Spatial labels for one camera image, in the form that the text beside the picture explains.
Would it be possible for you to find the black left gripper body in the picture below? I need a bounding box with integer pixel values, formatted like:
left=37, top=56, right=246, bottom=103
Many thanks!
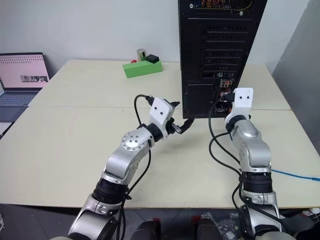
left=165, top=116, right=183, bottom=136

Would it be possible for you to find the black computer tower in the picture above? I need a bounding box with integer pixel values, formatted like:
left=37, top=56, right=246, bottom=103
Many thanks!
left=177, top=0, right=269, bottom=120

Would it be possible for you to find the green rectangular box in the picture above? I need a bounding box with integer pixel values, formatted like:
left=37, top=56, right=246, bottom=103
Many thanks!
left=121, top=60, right=164, bottom=80

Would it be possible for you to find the silver metal cylinder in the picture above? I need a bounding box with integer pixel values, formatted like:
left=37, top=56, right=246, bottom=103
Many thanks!
left=136, top=48, right=147, bottom=62

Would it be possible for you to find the dark rounded shape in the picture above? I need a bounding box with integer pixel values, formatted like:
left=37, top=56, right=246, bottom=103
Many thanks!
left=195, top=217, right=222, bottom=240
left=130, top=218, right=162, bottom=240

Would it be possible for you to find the clear plastic bag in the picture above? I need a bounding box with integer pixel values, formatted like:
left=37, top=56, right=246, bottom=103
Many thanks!
left=199, top=211, right=241, bottom=239

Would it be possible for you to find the grey partition panel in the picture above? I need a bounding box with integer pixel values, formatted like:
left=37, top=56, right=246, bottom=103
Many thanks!
left=271, top=4, right=320, bottom=164

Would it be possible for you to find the white and red packet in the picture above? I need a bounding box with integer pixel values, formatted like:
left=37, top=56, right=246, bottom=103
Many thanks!
left=300, top=206, right=320, bottom=219

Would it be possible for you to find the open grey laptop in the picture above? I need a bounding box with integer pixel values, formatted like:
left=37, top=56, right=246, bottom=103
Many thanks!
left=0, top=52, right=51, bottom=109

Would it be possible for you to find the white flat box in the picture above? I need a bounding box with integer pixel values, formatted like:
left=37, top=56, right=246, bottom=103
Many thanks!
left=0, top=121, right=15, bottom=137

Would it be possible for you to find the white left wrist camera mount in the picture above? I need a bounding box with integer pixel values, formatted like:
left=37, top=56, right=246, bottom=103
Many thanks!
left=149, top=97, right=175, bottom=140

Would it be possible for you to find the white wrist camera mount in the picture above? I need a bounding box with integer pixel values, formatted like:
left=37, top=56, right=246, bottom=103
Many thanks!
left=230, top=87, right=255, bottom=119
left=149, top=97, right=175, bottom=140

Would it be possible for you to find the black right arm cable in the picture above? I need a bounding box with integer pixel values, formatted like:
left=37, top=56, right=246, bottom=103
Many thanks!
left=207, top=92, right=288, bottom=240

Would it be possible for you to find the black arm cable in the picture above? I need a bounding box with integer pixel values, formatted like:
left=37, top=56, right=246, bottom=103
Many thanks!
left=207, top=92, right=288, bottom=240
left=117, top=94, right=154, bottom=240

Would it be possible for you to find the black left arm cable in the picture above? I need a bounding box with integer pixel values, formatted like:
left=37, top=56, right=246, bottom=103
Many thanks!
left=117, top=94, right=154, bottom=240

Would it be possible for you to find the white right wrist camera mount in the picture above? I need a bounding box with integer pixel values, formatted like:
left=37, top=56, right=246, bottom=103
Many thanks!
left=230, top=87, right=255, bottom=119

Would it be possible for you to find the blue ethernet cable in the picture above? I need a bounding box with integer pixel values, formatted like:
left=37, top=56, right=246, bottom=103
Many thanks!
left=271, top=168, right=320, bottom=182

